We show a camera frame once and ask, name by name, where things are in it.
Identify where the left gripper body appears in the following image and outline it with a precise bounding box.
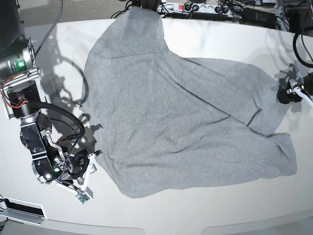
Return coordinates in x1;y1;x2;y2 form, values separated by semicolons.
286;72;313;98

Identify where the white power strip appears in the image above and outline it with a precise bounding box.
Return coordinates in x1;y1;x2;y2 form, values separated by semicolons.
156;0;244;19

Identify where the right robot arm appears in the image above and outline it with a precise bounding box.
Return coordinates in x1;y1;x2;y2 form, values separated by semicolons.
0;0;92;186

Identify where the grey t-shirt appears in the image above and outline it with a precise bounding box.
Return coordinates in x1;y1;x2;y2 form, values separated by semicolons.
82;7;297;198

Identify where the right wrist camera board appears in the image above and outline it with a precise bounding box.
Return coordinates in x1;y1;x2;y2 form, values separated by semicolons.
75;188;93;204

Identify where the black power adapter brick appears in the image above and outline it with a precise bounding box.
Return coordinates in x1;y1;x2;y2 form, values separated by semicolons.
242;8;277;29

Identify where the table cable grommet slot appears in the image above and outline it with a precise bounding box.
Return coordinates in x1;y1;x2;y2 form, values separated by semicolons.
0;196;47;225

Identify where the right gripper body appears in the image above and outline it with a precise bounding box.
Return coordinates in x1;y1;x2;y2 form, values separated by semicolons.
58;149;97;184

